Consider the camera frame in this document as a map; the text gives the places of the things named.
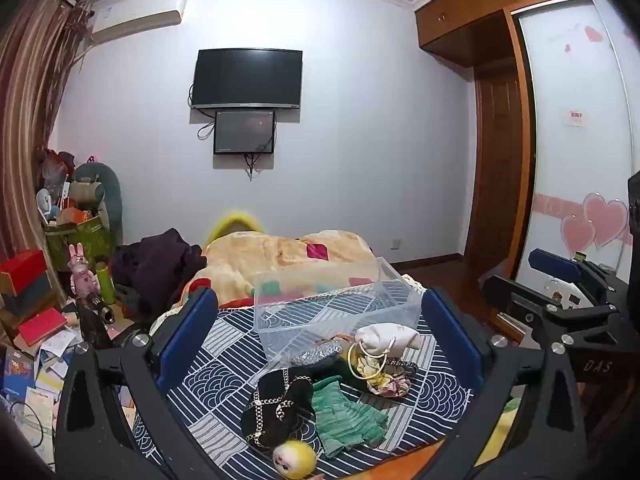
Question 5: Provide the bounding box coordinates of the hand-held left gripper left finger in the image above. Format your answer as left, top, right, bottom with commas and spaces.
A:
54, 286, 221, 480

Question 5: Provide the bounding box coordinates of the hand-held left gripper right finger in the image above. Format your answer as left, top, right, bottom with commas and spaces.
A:
421, 287, 589, 480

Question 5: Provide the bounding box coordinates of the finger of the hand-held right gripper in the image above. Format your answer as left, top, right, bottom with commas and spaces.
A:
481, 274, 623, 357
528, 248, 626, 306

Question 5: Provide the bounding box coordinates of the white drawstring pouch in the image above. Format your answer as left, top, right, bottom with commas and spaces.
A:
355, 323, 421, 361

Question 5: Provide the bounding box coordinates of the floral bag with ring handle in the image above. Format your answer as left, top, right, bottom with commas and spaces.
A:
347, 342, 419, 400

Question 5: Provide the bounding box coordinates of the clear plastic storage box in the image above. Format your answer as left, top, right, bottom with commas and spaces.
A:
253, 256, 424, 362

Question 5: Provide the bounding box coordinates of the black bag with chain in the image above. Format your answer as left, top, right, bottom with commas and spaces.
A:
241, 367, 316, 450

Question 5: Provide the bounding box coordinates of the silver glitter pouch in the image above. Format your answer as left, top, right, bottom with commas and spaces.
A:
290, 340, 347, 367

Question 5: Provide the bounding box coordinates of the green knitted cloth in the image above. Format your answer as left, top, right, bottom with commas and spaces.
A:
310, 377, 389, 459

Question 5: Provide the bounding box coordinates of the yellow doll head toy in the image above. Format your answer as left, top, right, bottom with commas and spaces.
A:
272, 439, 319, 476

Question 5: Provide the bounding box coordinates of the navy wave-pattern bed sheet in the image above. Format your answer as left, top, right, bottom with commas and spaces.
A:
127, 275, 503, 480

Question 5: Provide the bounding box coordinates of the dark clothes pile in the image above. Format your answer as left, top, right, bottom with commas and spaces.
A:
108, 228, 209, 317

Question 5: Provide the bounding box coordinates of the black cylinder lens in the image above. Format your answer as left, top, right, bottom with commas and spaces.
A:
87, 292, 117, 325

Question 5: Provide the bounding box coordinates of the green bottle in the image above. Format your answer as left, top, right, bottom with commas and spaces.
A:
94, 255, 119, 306

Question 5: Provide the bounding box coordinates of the beige patchwork blanket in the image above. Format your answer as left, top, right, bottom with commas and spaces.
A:
181, 230, 387, 307

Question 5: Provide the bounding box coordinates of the white sliding wardrobe door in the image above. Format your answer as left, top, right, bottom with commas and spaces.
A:
515, 0, 640, 322

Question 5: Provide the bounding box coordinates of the wooden door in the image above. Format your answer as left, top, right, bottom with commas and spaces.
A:
467, 66, 535, 263

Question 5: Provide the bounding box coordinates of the yellow cloth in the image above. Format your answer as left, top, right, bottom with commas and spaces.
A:
472, 397, 523, 467

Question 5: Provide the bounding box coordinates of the pink rabbit toy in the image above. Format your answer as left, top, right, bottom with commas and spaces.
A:
68, 243, 99, 296

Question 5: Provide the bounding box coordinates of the yellow cushion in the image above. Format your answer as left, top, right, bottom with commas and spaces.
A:
207, 210, 267, 244

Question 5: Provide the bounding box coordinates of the green gift bag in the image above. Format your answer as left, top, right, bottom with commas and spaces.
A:
44, 214, 114, 272

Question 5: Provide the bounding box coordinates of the red book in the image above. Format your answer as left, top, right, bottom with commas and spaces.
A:
17, 307, 69, 346

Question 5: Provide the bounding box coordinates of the green plush toy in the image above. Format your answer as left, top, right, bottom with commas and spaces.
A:
74, 156, 124, 242

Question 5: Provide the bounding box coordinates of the pile of papers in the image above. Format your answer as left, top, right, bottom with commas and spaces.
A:
0, 324, 87, 463

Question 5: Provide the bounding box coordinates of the red box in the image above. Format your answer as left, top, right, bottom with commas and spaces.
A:
0, 249, 49, 297

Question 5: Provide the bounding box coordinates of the red plastic bag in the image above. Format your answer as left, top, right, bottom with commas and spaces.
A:
34, 146, 77, 197

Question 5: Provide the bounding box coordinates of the striped brown curtain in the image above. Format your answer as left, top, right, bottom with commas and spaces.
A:
0, 0, 95, 263

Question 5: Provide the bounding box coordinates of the wooden overhead cabinet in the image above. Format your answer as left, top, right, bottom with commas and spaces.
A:
413, 0, 610, 67

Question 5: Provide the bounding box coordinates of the white air conditioner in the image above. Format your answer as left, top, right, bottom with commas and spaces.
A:
89, 0, 189, 44

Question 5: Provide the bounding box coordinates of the small black wall monitor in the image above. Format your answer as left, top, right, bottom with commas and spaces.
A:
213, 109, 277, 156

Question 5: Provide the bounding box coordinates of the wall-mounted black television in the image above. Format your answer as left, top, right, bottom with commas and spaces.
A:
192, 48, 304, 111

